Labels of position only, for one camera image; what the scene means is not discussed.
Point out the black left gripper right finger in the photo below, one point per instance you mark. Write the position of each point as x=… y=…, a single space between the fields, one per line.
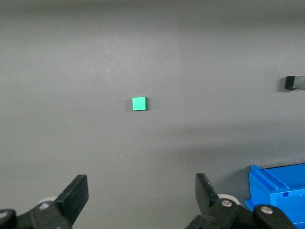
x=207 y=198

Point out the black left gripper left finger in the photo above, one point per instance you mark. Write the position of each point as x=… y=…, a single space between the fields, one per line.
x=71 y=195

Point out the green cube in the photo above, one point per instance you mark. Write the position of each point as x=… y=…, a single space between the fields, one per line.
x=139 y=103

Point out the black cube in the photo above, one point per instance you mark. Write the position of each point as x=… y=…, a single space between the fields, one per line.
x=295 y=82

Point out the blue plastic bin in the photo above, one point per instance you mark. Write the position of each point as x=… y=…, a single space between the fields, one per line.
x=286 y=190

